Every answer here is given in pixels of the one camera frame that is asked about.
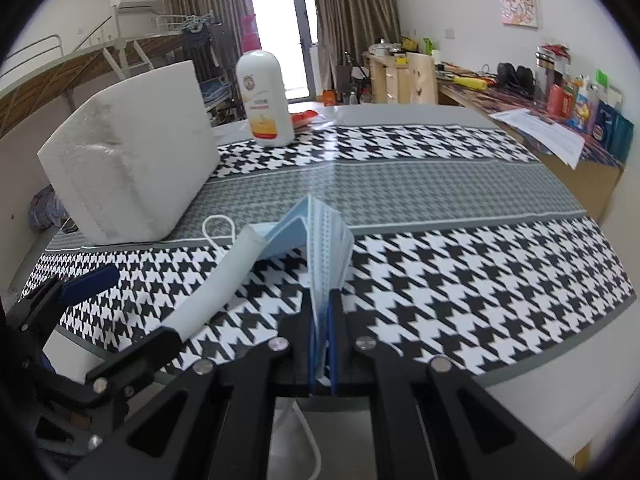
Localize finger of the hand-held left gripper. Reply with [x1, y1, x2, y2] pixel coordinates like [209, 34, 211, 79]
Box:
[86, 326, 185, 401]
[7, 265, 122, 333]

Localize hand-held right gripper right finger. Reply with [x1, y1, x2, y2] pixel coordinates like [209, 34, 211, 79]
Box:
[326, 289, 593, 480]

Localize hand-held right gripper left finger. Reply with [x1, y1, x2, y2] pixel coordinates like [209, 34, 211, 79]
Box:
[67, 290, 318, 480]

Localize blue face mask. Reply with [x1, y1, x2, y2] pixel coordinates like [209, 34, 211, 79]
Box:
[170, 194, 356, 480]

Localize white foam box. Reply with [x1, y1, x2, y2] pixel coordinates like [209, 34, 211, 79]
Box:
[37, 60, 220, 244]

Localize blue star print quilt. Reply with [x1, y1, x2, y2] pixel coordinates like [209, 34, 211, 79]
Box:
[29, 185, 71, 233]

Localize grey metal bunk bed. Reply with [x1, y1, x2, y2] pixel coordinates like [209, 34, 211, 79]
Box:
[0, 32, 126, 141]
[107, 10, 241, 126]

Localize small red packet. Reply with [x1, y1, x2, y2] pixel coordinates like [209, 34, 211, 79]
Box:
[290, 109, 321, 129]

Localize white red pump lotion bottle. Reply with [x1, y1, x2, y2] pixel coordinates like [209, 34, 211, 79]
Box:
[235, 15, 296, 148]

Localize hanging dark clothes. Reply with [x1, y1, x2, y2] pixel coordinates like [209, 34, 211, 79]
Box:
[180, 22, 236, 86]

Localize light wooden drawer desk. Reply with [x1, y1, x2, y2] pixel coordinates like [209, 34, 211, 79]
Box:
[362, 50, 441, 106]

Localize grey shopping bag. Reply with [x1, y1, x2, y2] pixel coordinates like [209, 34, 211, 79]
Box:
[334, 52, 371, 96]

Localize long wooden desk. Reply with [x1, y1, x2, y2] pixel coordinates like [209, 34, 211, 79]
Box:
[437, 67, 626, 221]

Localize wooden smiley face chair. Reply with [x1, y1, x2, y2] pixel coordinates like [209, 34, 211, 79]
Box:
[405, 51, 440, 106]

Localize printed paper sheets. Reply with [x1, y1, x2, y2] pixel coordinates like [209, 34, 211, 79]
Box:
[489, 107, 586, 170]

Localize glass balcony door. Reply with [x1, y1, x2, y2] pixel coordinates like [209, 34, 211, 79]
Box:
[240, 0, 321, 101]

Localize black headphones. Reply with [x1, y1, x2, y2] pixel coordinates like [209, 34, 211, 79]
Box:
[496, 61, 536, 95]

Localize red container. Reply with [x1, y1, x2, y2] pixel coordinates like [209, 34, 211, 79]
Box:
[547, 84, 573, 118]

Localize teal boxes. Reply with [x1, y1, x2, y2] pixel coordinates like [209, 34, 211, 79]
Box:
[590, 100, 636, 163]

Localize steel thermos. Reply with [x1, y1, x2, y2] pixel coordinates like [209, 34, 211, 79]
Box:
[535, 46, 558, 93]

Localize pink cartoon wall poster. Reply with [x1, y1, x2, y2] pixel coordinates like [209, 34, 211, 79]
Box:
[500, 0, 540, 28]

